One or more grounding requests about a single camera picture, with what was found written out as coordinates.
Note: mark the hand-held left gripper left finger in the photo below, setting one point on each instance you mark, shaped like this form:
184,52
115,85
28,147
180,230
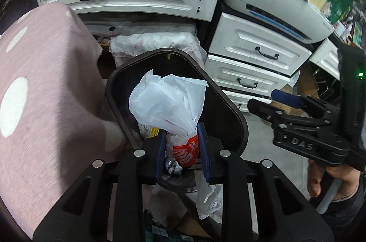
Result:
160,156

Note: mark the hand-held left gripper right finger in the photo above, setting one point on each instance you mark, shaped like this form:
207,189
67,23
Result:
204,156

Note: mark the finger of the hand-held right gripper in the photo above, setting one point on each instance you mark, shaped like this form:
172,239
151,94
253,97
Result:
287,99
266,110

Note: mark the white bag orange print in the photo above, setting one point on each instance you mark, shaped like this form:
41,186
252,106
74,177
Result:
165,104

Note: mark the dark brown trash bin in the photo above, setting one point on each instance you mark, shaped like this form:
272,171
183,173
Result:
171,64

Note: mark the person's right forearm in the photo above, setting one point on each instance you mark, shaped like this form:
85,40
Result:
347,216

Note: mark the person's right hand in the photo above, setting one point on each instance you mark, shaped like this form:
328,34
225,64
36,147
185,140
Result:
344,182

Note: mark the small white desk drawer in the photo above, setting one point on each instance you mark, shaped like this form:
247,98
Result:
326,58

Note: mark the white drawer cabinet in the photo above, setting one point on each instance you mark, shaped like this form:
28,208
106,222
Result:
257,38

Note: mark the checkered seat cushion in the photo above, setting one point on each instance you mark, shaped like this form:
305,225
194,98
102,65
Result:
161,232

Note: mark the white lace cloth bundle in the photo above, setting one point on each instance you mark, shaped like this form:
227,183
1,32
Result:
151,38

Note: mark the pink polka dot tablecloth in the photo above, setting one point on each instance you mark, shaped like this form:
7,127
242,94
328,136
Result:
57,87

